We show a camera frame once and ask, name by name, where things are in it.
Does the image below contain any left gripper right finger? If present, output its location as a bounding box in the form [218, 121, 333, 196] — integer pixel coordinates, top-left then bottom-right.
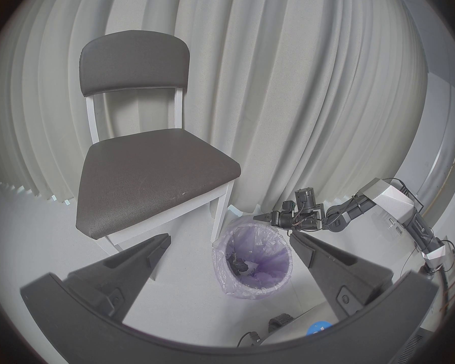
[289, 235, 395, 316]

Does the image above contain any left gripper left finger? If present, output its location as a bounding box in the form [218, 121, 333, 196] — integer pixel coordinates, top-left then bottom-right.
[66, 234, 172, 315]

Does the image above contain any purple plastic bag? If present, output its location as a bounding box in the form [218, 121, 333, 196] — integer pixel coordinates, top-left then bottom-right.
[212, 220, 294, 299]

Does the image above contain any black plastic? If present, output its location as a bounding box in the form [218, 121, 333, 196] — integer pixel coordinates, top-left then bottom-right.
[224, 252, 251, 276]

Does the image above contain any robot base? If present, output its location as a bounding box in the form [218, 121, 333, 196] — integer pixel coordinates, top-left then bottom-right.
[260, 298, 349, 350]

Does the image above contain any white trash bin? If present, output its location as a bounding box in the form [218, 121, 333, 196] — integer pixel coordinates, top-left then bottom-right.
[214, 224, 293, 299]

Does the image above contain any white chair grey cushion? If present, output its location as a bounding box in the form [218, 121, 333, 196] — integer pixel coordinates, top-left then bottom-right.
[76, 30, 241, 257]

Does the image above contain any white curtain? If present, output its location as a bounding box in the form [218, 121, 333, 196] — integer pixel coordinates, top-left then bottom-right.
[0, 0, 431, 223]

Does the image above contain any black cable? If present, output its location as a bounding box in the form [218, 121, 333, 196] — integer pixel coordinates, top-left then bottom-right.
[238, 330, 262, 350]

